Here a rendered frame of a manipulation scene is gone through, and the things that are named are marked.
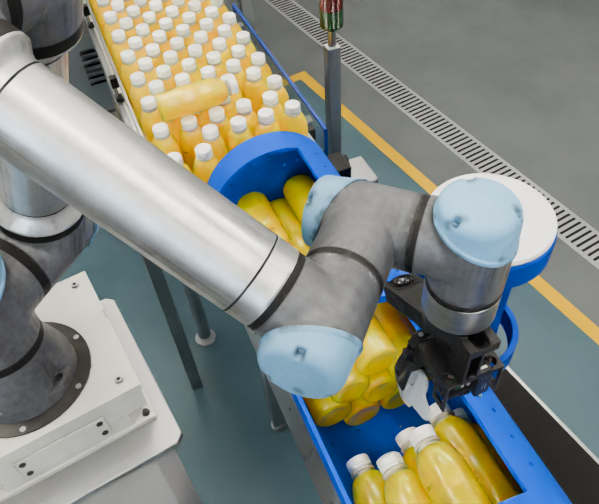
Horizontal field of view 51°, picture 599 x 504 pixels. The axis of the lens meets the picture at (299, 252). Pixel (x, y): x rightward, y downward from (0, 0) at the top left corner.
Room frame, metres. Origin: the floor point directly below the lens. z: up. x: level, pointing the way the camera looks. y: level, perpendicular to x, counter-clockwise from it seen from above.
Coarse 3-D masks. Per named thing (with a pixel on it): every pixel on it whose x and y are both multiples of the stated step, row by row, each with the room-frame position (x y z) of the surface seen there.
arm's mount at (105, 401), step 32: (64, 288) 0.64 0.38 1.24; (64, 320) 0.58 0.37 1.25; (96, 320) 0.57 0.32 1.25; (96, 352) 0.51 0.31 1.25; (96, 384) 0.46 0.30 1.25; (128, 384) 0.45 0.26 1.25; (64, 416) 0.41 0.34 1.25; (96, 416) 0.42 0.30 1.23; (128, 416) 0.44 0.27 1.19; (0, 448) 0.37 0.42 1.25; (32, 448) 0.38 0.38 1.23; (64, 448) 0.39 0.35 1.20; (96, 448) 0.41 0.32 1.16; (0, 480) 0.35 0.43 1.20; (32, 480) 0.36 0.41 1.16
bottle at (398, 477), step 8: (400, 464) 0.36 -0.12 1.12; (384, 472) 0.35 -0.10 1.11; (392, 472) 0.35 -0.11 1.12; (400, 472) 0.34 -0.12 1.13; (408, 472) 0.34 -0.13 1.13; (392, 480) 0.33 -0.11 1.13; (400, 480) 0.33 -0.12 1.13; (408, 480) 0.33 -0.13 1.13; (416, 480) 0.33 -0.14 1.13; (384, 488) 0.33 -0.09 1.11; (392, 488) 0.32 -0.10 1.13; (400, 488) 0.32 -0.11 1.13; (408, 488) 0.31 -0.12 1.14; (416, 488) 0.31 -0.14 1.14; (384, 496) 0.32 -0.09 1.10; (392, 496) 0.31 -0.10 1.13; (400, 496) 0.31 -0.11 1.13; (408, 496) 0.30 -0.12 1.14; (416, 496) 0.30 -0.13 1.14; (424, 496) 0.30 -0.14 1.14
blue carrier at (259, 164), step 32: (224, 160) 0.97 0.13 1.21; (256, 160) 0.94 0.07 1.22; (288, 160) 1.02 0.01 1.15; (320, 160) 0.95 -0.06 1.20; (224, 192) 0.97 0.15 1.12; (384, 416) 0.51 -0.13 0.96; (416, 416) 0.50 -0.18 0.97; (480, 416) 0.37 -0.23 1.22; (320, 448) 0.40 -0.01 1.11; (352, 448) 0.45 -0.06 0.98; (384, 448) 0.45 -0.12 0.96; (512, 448) 0.33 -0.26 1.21; (352, 480) 0.38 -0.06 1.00; (544, 480) 0.29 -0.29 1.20
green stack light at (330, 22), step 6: (324, 12) 1.52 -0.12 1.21; (336, 12) 1.52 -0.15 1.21; (342, 12) 1.53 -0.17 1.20; (324, 18) 1.52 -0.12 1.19; (330, 18) 1.52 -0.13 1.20; (336, 18) 1.52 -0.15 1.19; (342, 18) 1.53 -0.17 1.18; (324, 24) 1.52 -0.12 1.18; (330, 24) 1.52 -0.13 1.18; (336, 24) 1.52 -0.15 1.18; (342, 24) 1.53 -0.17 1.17; (330, 30) 1.51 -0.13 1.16
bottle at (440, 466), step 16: (416, 448) 0.36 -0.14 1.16; (432, 448) 0.35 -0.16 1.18; (448, 448) 0.35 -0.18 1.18; (416, 464) 0.34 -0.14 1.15; (432, 464) 0.33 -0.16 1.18; (448, 464) 0.32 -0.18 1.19; (464, 464) 0.33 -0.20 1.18; (432, 480) 0.31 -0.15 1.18; (448, 480) 0.30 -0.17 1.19; (464, 480) 0.30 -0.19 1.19; (432, 496) 0.29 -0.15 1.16; (448, 496) 0.28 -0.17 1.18; (464, 496) 0.28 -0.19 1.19; (480, 496) 0.28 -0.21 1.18
